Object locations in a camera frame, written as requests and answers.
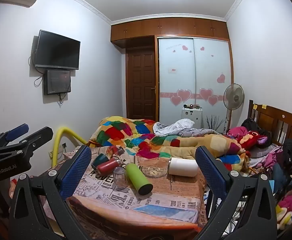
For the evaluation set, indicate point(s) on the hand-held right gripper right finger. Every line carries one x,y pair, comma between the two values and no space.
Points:
210,170

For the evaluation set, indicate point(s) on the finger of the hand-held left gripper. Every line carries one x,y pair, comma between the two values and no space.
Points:
17,130
34,138

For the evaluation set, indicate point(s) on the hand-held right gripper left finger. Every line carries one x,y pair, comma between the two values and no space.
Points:
76,170

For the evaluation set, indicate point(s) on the dark green cup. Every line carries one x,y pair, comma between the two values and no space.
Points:
99,158

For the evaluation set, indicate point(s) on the clear glass cup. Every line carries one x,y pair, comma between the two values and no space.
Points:
121,178

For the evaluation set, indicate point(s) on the white paper roll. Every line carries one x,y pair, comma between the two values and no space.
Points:
183,167

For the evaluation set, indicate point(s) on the yellow foam tube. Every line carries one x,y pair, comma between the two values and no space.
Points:
61,131

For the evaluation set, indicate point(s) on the red bottle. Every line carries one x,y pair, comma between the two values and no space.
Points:
107,166

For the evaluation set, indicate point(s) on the pink cloth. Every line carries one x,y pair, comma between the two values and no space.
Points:
237,131

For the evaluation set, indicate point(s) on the dry twig bundle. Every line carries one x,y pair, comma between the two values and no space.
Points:
214,123

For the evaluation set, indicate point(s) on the red plush toy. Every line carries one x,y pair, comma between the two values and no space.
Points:
251,138

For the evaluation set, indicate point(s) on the grey checked cloth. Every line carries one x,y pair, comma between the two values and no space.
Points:
176,127

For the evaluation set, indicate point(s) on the small white cabinet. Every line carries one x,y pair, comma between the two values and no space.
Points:
191,117

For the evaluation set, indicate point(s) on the glass ashtray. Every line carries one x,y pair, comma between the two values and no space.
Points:
153,172

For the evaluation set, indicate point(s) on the green bottle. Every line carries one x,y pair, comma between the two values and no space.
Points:
136,177

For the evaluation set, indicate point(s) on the black bag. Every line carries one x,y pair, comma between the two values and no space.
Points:
250,124

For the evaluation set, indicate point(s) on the colourful patchwork quilt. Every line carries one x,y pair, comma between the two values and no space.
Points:
126,132

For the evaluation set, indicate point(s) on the newspaper print tablecloth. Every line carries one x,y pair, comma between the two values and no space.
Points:
148,205

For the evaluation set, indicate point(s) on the white standing fan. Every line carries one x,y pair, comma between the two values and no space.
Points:
233,95

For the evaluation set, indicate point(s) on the brown wooden headboard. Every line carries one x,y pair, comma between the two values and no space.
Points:
278,120

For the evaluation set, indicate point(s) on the pink plush toy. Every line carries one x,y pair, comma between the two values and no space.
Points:
291,202

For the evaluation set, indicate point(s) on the white sliding door wardrobe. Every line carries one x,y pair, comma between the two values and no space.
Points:
193,75

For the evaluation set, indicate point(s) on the brown wooden door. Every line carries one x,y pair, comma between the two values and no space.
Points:
142,85

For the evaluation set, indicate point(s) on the brown wooden overhead cabinet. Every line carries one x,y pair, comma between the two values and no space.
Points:
171,27

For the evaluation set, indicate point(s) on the small black wall monitor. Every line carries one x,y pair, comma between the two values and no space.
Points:
57,82

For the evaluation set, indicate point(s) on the black wall television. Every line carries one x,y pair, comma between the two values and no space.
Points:
57,50

